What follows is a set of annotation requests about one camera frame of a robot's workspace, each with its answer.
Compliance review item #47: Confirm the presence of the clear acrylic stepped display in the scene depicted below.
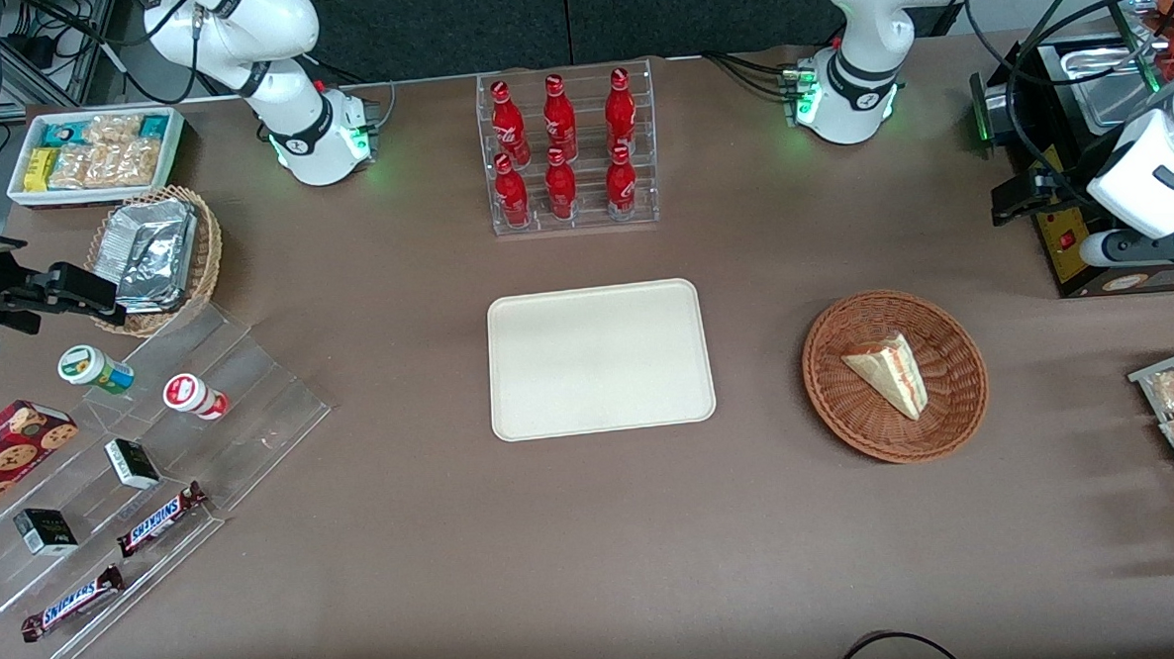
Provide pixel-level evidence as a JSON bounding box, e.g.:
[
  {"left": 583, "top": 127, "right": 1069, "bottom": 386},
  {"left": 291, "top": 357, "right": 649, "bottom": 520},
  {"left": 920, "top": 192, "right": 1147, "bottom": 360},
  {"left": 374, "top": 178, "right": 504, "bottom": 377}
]
[{"left": 0, "top": 296, "right": 343, "bottom": 659}]

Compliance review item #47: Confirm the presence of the red tartan cookie box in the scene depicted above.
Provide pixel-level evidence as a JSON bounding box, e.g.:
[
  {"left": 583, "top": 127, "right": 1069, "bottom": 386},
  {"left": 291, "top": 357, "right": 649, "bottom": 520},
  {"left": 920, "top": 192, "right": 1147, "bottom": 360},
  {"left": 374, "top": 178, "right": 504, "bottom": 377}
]
[{"left": 0, "top": 396, "right": 84, "bottom": 525}]

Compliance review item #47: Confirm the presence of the yellow snack packet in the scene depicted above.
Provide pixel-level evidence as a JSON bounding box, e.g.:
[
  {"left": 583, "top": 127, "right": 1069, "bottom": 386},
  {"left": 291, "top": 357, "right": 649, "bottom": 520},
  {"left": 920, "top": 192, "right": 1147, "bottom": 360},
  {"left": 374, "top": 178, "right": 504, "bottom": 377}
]
[{"left": 21, "top": 146, "right": 59, "bottom": 195}]

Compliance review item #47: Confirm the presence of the stainless steel pan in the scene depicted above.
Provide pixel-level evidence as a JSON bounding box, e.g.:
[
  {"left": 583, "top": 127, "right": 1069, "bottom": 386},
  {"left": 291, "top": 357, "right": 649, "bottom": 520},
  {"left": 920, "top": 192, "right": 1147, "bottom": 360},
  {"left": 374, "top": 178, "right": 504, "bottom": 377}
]
[{"left": 1038, "top": 35, "right": 1166, "bottom": 140}]

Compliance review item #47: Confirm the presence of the clear bag of nuts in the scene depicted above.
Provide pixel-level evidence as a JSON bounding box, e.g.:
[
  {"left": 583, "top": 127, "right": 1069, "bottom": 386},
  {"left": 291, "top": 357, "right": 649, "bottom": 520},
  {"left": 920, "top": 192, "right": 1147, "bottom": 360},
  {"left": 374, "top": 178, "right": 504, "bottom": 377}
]
[
  {"left": 47, "top": 142, "right": 108, "bottom": 192},
  {"left": 82, "top": 113, "right": 145, "bottom": 150},
  {"left": 103, "top": 138, "right": 165, "bottom": 189}
]

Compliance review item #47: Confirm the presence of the green label white cup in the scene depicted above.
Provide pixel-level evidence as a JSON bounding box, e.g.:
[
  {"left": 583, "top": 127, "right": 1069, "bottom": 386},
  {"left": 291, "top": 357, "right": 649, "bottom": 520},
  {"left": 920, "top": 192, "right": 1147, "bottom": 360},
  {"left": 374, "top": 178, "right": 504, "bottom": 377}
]
[{"left": 56, "top": 342, "right": 137, "bottom": 398}]

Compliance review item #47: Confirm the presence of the black countertop machine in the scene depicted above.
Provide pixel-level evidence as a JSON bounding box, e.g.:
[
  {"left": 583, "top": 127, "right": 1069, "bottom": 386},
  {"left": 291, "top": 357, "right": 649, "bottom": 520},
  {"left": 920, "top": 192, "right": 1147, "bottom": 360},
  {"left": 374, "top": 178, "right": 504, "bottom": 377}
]
[{"left": 964, "top": 0, "right": 1174, "bottom": 304}]

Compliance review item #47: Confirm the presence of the triangle sandwich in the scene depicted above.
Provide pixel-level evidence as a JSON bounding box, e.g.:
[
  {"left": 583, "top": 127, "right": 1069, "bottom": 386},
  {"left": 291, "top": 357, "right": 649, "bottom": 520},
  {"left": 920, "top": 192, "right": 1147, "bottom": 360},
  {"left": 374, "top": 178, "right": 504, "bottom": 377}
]
[{"left": 838, "top": 329, "right": 930, "bottom": 425}]

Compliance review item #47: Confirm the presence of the clear acrylic bottle rack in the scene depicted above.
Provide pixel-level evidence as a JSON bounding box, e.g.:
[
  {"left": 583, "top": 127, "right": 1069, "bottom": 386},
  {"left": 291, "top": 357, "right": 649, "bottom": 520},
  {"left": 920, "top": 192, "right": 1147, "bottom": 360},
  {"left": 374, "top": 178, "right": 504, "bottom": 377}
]
[{"left": 474, "top": 57, "right": 663, "bottom": 238}]

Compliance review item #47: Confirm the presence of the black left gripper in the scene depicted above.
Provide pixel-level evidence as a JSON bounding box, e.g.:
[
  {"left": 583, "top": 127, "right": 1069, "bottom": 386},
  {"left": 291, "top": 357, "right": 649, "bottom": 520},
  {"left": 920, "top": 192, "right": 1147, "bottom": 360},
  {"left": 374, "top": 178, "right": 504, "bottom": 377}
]
[{"left": 989, "top": 162, "right": 1100, "bottom": 228}]

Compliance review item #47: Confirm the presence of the brown wicker basket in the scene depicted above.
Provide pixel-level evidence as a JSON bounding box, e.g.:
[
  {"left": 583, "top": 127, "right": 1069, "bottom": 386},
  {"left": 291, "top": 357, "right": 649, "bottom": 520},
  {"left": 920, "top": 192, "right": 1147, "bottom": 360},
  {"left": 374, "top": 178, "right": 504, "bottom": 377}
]
[{"left": 799, "top": 285, "right": 993, "bottom": 469}]

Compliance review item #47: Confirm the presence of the aluminium frame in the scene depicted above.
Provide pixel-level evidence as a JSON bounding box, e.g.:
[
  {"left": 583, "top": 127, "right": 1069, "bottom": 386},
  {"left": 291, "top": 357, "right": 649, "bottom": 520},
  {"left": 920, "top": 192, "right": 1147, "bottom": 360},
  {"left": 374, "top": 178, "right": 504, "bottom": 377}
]
[{"left": 0, "top": 0, "right": 128, "bottom": 111}]

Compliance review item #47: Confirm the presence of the small black carton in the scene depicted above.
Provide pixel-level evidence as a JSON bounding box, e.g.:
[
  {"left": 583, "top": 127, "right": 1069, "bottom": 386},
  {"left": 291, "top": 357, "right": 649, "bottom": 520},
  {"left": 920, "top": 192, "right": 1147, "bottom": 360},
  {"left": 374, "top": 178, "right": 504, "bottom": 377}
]
[
  {"left": 12, "top": 506, "right": 81, "bottom": 560},
  {"left": 104, "top": 436, "right": 163, "bottom": 493}
]

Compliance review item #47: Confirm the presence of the red label white cup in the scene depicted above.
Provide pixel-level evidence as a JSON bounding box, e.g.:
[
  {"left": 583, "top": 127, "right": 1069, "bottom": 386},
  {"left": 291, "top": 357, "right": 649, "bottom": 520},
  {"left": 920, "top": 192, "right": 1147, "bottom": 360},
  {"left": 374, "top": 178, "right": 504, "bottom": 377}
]
[{"left": 161, "top": 371, "right": 232, "bottom": 424}]

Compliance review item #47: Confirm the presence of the light tan wicker basket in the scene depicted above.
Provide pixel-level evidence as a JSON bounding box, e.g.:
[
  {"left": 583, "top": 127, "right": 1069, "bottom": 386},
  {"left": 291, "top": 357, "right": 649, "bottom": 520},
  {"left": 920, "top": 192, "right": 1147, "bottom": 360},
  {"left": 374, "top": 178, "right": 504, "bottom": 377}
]
[{"left": 80, "top": 183, "right": 228, "bottom": 340}]

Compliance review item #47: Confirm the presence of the black hanging arm cable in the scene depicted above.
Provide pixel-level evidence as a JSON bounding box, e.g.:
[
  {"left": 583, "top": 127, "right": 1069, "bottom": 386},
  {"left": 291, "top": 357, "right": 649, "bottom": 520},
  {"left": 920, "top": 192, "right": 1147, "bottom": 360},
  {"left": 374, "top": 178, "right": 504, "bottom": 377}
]
[{"left": 962, "top": 0, "right": 1174, "bottom": 210}]

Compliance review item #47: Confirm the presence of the black arm base cable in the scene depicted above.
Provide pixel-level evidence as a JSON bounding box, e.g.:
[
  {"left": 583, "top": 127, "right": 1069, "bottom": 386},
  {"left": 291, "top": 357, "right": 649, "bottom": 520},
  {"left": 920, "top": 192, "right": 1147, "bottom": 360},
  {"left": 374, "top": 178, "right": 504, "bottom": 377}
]
[
  {"left": 702, "top": 47, "right": 808, "bottom": 104},
  {"left": 313, "top": 48, "right": 401, "bottom": 137}
]

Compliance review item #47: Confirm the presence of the silver foil packet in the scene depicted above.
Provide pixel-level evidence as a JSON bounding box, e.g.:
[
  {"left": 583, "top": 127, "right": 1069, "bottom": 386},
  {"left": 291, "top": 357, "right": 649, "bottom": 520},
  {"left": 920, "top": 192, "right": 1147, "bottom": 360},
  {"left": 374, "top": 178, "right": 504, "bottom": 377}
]
[
  {"left": 107, "top": 228, "right": 199, "bottom": 316},
  {"left": 109, "top": 198, "right": 199, "bottom": 247}
]

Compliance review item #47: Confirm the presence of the white rectangular snack bin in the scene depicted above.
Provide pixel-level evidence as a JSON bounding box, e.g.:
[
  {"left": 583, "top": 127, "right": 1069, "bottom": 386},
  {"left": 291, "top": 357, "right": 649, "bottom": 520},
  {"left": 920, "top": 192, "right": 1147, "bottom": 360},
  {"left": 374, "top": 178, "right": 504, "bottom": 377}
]
[{"left": 3, "top": 105, "right": 190, "bottom": 211}]

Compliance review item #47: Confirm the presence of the cream plastic tray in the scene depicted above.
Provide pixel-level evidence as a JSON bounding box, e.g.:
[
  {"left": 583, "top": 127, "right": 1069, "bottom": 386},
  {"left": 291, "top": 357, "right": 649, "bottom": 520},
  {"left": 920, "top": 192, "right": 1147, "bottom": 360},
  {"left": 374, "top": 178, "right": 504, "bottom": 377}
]
[{"left": 485, "top": 277, "right": 719, "bottom": 443}]

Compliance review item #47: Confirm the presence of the black looped cable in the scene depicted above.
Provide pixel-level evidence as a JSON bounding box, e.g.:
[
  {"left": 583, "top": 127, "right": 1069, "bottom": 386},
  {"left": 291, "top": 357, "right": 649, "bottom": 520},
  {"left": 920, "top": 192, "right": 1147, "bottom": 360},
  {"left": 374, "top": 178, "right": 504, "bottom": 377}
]
[{"left": 829, "top": 627, "right": 969, "bottom": 659}]

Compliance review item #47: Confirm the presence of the red cola bottle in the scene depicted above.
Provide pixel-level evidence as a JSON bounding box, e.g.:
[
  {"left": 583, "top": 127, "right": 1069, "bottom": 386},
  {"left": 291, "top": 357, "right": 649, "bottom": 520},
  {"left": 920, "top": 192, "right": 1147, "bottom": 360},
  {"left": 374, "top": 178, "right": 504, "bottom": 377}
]
[
  {"left": 493, "top": 151, "right": 533, "bottom": 230},
  {"left": 543, "top": 146, "right": 580, "bottom": 223},
  {"left": 490, "top": 78, "right": 533, "bottom": 166},
  {"left": 604, "top": 143, "right": 640, "bottom": 222},
  {"left": 541, "top": 72, "right": 580, "bottom": 162},
  {"left": 603, "top": 66, "right": 639, "bottom": 157}
]

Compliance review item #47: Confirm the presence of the Snickers chocolate bar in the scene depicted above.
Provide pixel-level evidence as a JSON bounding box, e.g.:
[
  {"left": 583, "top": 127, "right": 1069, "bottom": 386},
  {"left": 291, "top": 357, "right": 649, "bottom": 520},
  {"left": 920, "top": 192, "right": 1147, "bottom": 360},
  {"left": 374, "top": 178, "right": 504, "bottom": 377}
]
[
  {"left": 18, "top": 564, "right": 129, "bottom": 644},
  {"left": 113, "top": 480, "right": 212, "bottom": 560}
]

